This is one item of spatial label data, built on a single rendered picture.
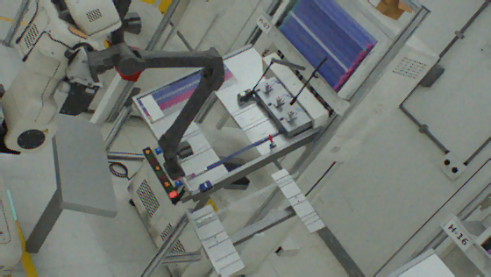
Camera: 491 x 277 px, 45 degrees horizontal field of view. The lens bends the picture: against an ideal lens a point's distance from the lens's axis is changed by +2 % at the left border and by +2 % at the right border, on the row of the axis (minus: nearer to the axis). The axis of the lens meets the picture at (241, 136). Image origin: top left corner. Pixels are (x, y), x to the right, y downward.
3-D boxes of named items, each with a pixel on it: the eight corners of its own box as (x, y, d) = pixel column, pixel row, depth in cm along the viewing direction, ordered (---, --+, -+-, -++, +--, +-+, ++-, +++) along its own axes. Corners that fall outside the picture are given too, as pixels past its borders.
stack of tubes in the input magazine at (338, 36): (334, 90, 271) (371, 43, 259) (276, 28, 299) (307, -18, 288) (350, 94, 280) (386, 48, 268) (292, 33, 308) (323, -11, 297)
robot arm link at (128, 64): (221, 43, 234) (232, 56, 227) (214, 72, 241) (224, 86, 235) (111, 42, 212) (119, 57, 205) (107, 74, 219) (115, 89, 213)
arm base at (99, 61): (80, 45, 208) (90, 66, 201) (103, 39, 210) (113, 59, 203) (86, 64, 214) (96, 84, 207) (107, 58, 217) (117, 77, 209)
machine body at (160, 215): (170, 290, 317) (230, 210, 291) (121, 195, 356) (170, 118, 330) (252, 279, 364) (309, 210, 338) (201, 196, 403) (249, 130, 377)
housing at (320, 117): (314, 138, 287) (314, 119, 276) (262, 76, 315) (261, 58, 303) (327, 131, 289) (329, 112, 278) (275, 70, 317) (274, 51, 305)
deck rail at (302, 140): (194, 202, 269) (192, 195, 264) (192, 199, 270) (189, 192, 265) (323, 135, 287) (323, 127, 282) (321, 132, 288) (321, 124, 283)
